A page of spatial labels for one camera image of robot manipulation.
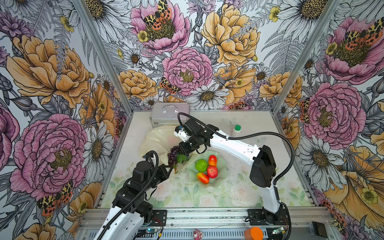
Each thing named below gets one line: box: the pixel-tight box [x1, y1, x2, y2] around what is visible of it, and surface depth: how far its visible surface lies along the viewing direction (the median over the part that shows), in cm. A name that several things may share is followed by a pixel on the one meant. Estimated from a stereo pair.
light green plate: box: [188, 150, 227, 189], surface depth 87 cm
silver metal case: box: [149, 102, 190, 129], surface depth 101 cm
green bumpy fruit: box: [195, 159, 208, 172], surface depth 88 cm
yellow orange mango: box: [196, 172, 210, 184], surface depth 85 cm
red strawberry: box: [207, 165, 219, 179], surface depth 85 cm
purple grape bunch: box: [167, 145, 180, 167], surface depth 81 cm
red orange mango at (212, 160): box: [208, 154, 218, 168], surface depth 91 cm
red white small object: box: [192, 229, 204, 240], surface depth 67 cm
